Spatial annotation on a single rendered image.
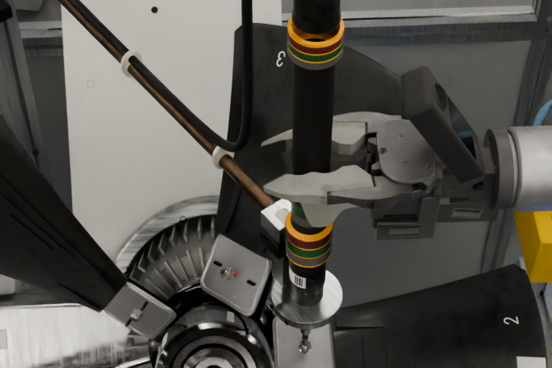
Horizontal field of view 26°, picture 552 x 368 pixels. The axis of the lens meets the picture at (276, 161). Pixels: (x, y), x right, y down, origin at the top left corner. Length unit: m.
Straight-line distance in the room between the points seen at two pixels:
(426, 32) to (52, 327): 0.82
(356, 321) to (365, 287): 1.13
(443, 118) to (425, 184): 0.07
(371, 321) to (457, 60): 0.76
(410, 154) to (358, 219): 1.22
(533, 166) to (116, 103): 0.59
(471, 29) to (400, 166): 0.91
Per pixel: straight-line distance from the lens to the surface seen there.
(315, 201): 1.01
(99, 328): 1.38
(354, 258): 2.34
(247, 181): 1.16
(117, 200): 1.46
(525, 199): 1.05
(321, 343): 1.28
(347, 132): 1.04
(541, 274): 1.59
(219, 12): 1.43
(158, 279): 1.36
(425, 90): 0.97
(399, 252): 2.34
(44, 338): 1.39
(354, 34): 1.90
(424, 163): 1.02
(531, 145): 1.04
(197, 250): 1.35
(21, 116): 1.83
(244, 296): 1.23
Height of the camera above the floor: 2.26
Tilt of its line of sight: 49 degrees down
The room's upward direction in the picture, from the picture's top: straight up
